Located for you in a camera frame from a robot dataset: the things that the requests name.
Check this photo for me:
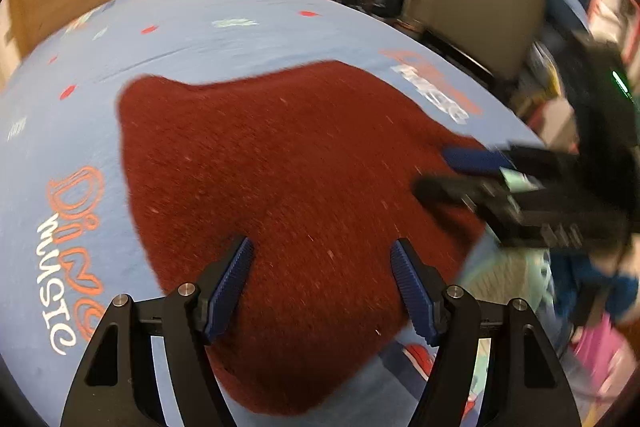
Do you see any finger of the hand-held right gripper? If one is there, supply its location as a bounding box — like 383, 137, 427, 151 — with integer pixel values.
442, 147, 516, 172
412, 174, 501, 212

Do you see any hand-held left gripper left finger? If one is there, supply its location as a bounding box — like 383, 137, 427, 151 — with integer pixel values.
60, 235, 255, 427

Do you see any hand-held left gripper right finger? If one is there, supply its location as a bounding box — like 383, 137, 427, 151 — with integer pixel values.
390, 238, 583, 427

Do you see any dark red knit sweater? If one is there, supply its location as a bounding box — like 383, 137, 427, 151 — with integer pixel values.
116, 59, 496, 417

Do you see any grey-green chair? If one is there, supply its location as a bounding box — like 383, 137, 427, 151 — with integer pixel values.
415, 0, 546, 80

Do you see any pink cloth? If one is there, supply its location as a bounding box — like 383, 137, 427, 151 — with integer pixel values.
575, 312, 636, 400

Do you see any blue dinosaur print bedsheet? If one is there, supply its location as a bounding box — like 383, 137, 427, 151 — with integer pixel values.
0, 0, 551, 427

